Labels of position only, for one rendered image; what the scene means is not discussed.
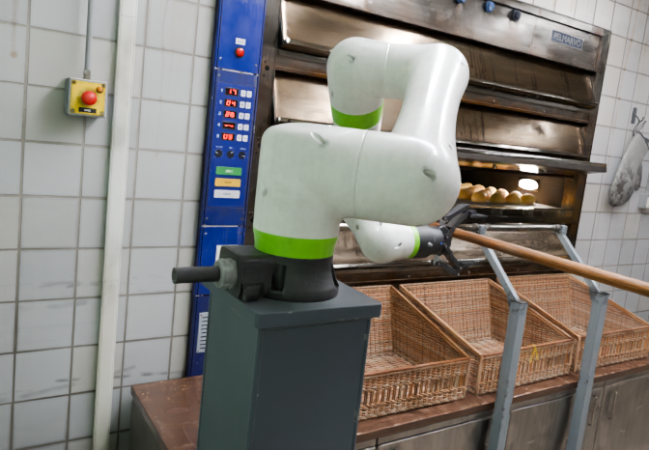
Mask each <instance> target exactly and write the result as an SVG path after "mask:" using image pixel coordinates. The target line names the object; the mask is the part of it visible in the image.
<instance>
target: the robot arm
mask: <svg viewBox="0 0 649 450"><path fill-rule="evenodd" d="M326 72H327V84H328V92H329V100H330V108H331V114H332V120H333V125H334V127H333V126H324V125H315V124H306V123H287V124H281V125H276V126H273V127H269V128H268V129H267V130H266V131H265V132H264V134H263V137H262V142H261V150H260V158H259V168H258V179H257V188H256V198H255V209H254V221H253V232H254V239H255V243H254V245H222V246H221V248H220V253H219V258H218V260H216V261H215V262H214V265H213V266H210V267H173V269H172V275H171V277H172V282H173V283H174V284H183V283H203V282H213V283H214V285H215V286H216V287H217V288H221V289H222V290H223V289H226V290H227V291H229V292H230V293H231V294H232V295H234V296H235V297H240V298H241V299H242V300H244V301H255V300H259V299H260V298H261V297H264V298H269V299H274V300H279V301H287V302H302V303H305V302H321V301H326V300H330V299H333V298H335V297H337V295H338V291H339V283H338V280H337V278H336V275H335V272H334V266H333V253H334V248H335V244H336V242H337V240H338V237H339V230H340V223H341V221H342V220H344V221H345V222H346V223H347V225H348V226H349V227H350V229H351V230H352V232H353V234H354V236H355V238H356V240H357V242H358V244H359V246H360V248H361V251H362V253H363V254H364V255H365V257H366V258H368V259H369V260H370V261H372V262H374V263H378V264H386V263H390V262H392V261H396V260H401V259H421V258H427V257H428V256H430V255H435V259H434V260H432V261H431V263H432V264H433V265H436V266H439V267H441V268H443V269H444V270H446V271H447V272H449V273H450V274H452V275H455V276H460V270H462V269H468V268H469V266H480V263H478V262H475V261H457V259H456V258H455V257H454V255H453V254H452V251H451V250H450V246H451V240H452V234H453V233H454V232H455V231H456V228H457V227H458V226H459V225H460V224H461V223H462V222H463V221H464V220H465V219H466V218H467V217H469V218H487V215H485V214H480V213H477V211H473V210H469V209H468V208H469V205H468V204H464V203H461V204H460V205H458V206H456V207H455V208H453V209H452V207H453V206H454V204H455V203H456V201H457V198H458V196H459V192H460V188H461V174H460V169H459V164H458V159H457V151H456V141H455V132H456V120H457V113H458V108H459V105H460V101H461V98H462V96H463V94H464V92H465V89H466V86H467V83H468V80H469V69H468V64H467V61H466V58H465V57H464V55H463V54H462V53H461V52H460V51H459V50H458V49H456V48H455V47H453V46H451V45H448V44H445V43H425V44H409V43H393V42H382V41H376V40H371V39H365V38H359V37H355V38H348V39H345V40H343V41H341V42H339V43H338V44H337V45H336V46H335V47H334V48H333V49H332V51H331V52H330V54H329V56H328V59H327V64H326ZM385 98H392V99H398V100H402V101H403V104H402V107H401V111H400V114H399V116H398V119H397V121H396V124H395V126H394V128H393V129H392V131H391V132H382V131H380V130H381V117H382V110H383V100H384V99H385ZM453 217H454V218H453ZM452 218H453V219H452ZM449 219H452V220H451V221H450V222H449V223H448V224H445V225H444V223H445V222H448V220H449ZM438 220H439V225H437V226H429V224H432V223H434V222H436V221H438ZM442 254H443V255H444V256H445V258H446V259H447V260H448V262H449V263H450V264H451V266H452V267H453V268H452V267H451V266H449V265H447V264H446V263H444V262H443V260H442V259H441V258H440V256H441V255H442Z"/></svg>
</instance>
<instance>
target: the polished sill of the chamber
mask: <svg viewBox="0 0 649 450"><path fill-rule="evenodd" d="M468 209H469V210H473V211H477V213H480V214H485V215H487V216H516V217H567V218H572V215H573V211H571V210H566V209H551V208H523V207H494V206H469V208H468Z"/></svg>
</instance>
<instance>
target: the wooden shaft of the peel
mask: <svg viewBox="0 0 649 450"><path fill-rule="evenodd" d="M452 238H455V239H460V240H464V241H467V242H470V243H473V244H477V245H480V246H483V247H486V248H490V249H492V250H495V251H499V252H502V253H505V254H508V255H512V256H515V257H518V258H521V259H525V260H527V261H530V262H533V263H537V264H540V265H543V266H546V267H552V268H555V269H558V270H562V271H565V272H568V273H572V274H574V275H577V276H580V277H584V278H587V279H590V280H593V281H597V282H600V283H603V284H606V285H610V286H612V287H615V288H618V289H622V290H625V291H628V292H632V293H635V294H638V295H644V296H647V297H649V283H647V282H644V281H640V280H637V279H633V278H631V277H627V276H624V275H620V274H617V273H613V272H610V271H606V270H603V269H599V268H596V267H591V266H587V265H584V264H580V263H577V262H573V261H570V260H566V259H563V258H559V257H556V256H552V255H550V254H546V253H543V252H539V251H536V250H532V249H529V248H525V247H522V246H518V245H515V244H512V243H509V242H505V241H502V240H498V239H492V238H489V237H485V236H482V235H478V234H475V233H471V232H469V231H465V230H462V229H458V228H456V231H455V232H454V233H453V234H452Z"/></svg>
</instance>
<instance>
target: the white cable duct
mask: <svg viewBox="0 0 649 450"><path fill-rule="evenodd" d="M137 7H138V0H120V2H119V17H118V34H117V49H116V65H115V80H114V97H113V112H112V128H111V143H110V159H109V175H108V190H107V207H106V222H105V238H104V253H103V270H102V285H101V301H100V317H99V347H98V363H97V379H96V395H95V410H94V427H93V442H92V450H108V449H109V434H110V419H111V405H112V390H113V375H114V354H115V346H116V331H117V316H118V301H119V287H120V272H121V257H122V242H123V228H124V213H125V198H126V183H127V155H128V139H129V125H130V110H131V96H132V80H133V66H134V51H135V37H136V21H137Z"/></svg>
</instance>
